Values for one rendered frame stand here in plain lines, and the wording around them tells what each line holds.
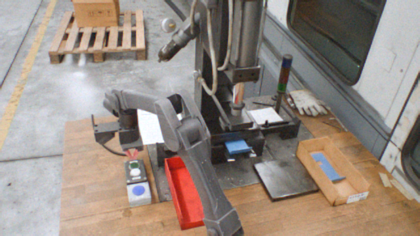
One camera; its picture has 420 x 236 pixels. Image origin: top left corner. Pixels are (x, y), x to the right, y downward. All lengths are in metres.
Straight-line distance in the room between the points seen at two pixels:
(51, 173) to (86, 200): 1.47
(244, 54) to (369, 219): 0.64
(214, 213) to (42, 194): 1.78
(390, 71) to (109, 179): 1.10
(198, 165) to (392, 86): 0.90
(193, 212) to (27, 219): 1.48
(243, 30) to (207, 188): 0.45
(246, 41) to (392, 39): 0.65
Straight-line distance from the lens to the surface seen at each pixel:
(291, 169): 1.24
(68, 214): 1.15
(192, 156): 0.82
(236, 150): 1.13
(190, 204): 1.11
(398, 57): 1.45
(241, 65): 1.04
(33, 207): 2.45
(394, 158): 1.44
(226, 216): 0.88
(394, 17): 1.47
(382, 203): 1.28
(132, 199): 1.10
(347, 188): 1.27
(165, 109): 0.79
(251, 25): 1.00
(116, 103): 0.99
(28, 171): 2.70
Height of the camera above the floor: 1.76
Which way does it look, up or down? 36 degrees down
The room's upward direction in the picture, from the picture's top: 3 degrees clockwise
